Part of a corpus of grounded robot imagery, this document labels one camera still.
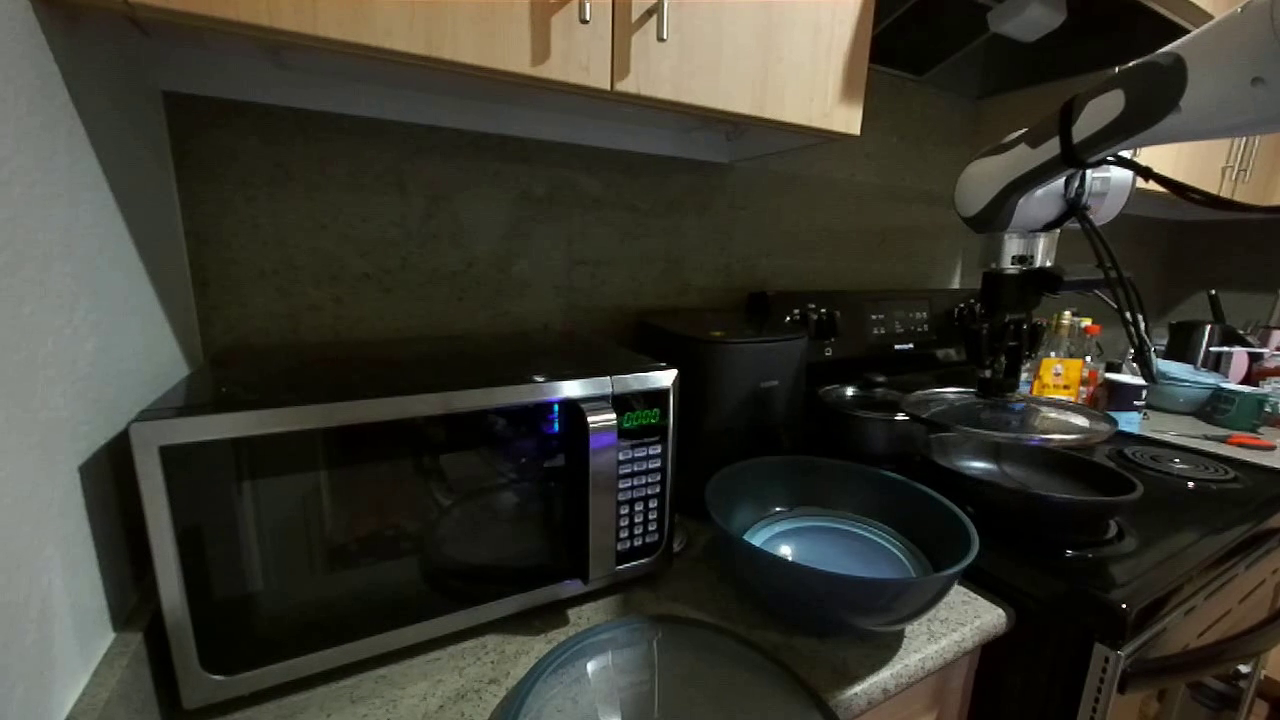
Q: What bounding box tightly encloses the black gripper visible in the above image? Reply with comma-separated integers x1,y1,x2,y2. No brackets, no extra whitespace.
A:
974,269,1064,395

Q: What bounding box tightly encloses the glass pot lid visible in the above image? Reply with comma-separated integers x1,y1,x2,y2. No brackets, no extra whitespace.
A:
900,388,1117,444

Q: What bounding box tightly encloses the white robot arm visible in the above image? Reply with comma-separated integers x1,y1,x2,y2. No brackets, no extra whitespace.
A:
956,0,1280,395

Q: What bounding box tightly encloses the black frying pot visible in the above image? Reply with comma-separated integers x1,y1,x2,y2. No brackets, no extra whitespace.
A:
923,431,1142,519

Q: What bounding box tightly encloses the small dark pot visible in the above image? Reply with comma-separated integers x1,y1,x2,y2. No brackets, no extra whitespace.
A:
817,383,923,460

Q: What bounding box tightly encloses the light blue bowl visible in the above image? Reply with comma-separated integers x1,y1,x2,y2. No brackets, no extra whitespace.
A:
1146,358,1220,417

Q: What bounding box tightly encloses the yellow bottle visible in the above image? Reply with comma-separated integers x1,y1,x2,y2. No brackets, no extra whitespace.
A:
1032,309,1104,406

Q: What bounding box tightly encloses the black toaster box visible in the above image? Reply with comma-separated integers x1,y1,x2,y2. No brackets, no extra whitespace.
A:
641,314,808,515

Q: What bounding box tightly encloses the black electric stove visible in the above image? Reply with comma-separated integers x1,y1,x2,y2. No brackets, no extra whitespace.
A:
746,294,1280,720

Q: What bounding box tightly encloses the wooden upper cabinet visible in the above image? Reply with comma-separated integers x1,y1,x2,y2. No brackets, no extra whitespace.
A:
125,0,874,138

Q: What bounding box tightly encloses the stainless steel microwave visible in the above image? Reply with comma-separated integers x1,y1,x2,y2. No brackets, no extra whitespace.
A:
128,361,677,714

